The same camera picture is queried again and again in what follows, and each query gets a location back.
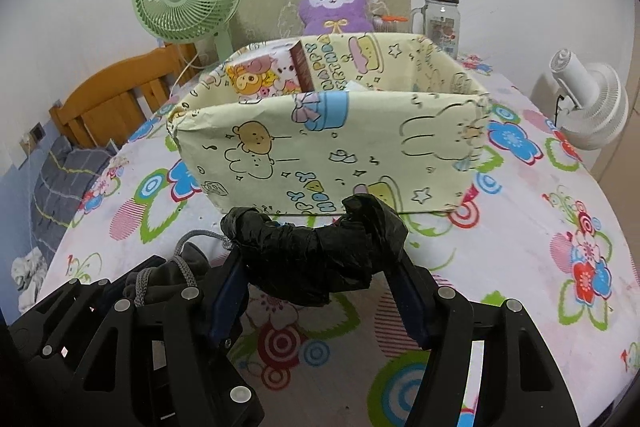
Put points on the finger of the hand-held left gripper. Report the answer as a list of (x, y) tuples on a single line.
[(85, 299), (242, 407)]

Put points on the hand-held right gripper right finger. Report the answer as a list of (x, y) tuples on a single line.
[(412, 312)]

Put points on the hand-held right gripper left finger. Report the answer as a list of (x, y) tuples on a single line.
[(226, 307)]

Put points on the black plastic bag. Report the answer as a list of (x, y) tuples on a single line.
[(310, 257)]

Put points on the yellow cartoon paper storage box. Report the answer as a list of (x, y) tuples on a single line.
[(350, 147)]

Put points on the white crumpled cloth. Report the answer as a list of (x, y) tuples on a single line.
[(30, 272)]

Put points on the grey plaid blanket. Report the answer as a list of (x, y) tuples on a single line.
[(60, 187)]

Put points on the floral tablecloth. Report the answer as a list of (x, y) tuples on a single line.
[(525, 217)]

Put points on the wooden bed headboard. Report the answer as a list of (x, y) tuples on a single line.
[(100, 107)]

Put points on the white fan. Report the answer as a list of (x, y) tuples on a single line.
[(600, 107)]

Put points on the glass jar mug green lid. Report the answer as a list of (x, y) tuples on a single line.
[(442, 27)]

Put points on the wall socket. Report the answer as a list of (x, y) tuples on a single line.
[(36, 133)]

